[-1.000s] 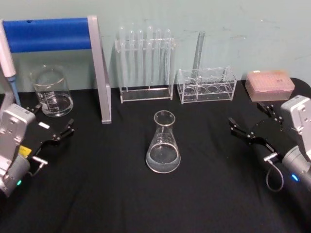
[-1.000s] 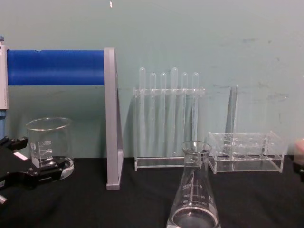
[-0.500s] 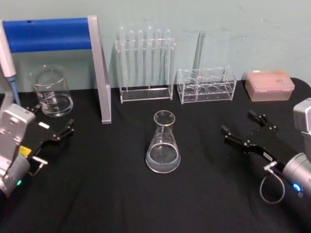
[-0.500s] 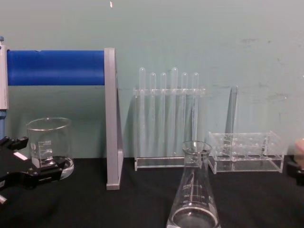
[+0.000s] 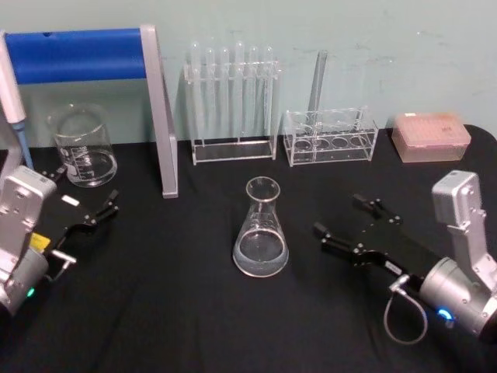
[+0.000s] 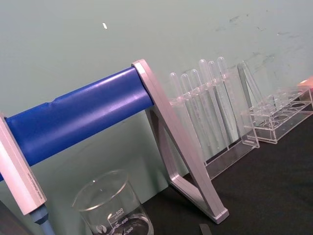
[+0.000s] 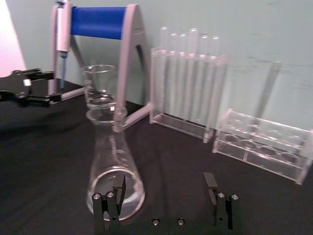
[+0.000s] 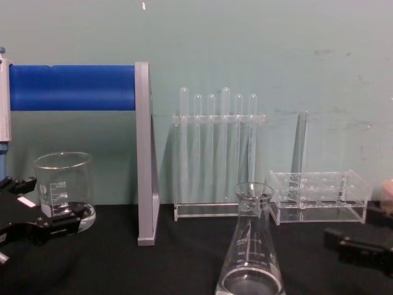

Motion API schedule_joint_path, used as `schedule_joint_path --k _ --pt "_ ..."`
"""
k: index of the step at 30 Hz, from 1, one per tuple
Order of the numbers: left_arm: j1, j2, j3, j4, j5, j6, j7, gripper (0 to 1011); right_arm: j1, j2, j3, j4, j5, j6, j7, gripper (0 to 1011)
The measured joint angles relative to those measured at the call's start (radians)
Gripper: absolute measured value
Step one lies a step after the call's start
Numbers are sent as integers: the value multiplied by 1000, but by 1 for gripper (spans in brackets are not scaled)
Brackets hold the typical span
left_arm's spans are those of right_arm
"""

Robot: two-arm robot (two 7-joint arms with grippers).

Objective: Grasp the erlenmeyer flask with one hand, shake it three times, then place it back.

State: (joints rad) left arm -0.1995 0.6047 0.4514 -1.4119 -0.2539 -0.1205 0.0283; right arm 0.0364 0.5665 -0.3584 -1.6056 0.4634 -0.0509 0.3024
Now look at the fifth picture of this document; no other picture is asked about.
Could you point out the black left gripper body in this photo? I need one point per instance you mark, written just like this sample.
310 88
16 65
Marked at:
58 217

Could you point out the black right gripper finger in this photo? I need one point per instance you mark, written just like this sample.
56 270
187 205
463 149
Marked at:
336 241
378 210

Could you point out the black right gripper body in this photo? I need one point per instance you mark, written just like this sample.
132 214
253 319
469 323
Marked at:
392 248

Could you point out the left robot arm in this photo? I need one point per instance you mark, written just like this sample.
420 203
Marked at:
19 217

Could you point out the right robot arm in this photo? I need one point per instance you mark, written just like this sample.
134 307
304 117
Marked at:
462 248

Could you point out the clear glass beaker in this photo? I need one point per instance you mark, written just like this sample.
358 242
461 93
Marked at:
87 163

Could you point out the clear glass conical flask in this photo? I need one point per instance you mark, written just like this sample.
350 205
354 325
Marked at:
261 252

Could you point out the low clear acrylic tube rack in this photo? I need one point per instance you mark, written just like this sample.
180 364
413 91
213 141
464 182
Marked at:
330 151

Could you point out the white and blue pipette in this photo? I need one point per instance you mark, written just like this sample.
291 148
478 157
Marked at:
11 97

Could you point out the pink pipette tip box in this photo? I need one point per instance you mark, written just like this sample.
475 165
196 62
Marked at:
431 136

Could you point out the blue and grey pipette stand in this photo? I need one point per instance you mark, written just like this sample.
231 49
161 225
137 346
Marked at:
77 58

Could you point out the black table cloth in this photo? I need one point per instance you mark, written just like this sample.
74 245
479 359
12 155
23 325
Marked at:
186 311

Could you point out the tall clear acrylic tube rack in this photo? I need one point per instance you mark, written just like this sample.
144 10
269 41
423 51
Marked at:
233 151

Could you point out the long clear glass tube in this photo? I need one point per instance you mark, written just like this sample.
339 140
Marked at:
318 85

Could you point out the clear plastic test tube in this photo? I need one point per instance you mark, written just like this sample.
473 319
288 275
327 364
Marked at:
210 89
194 85
240 85
224 89
254 89
268 89

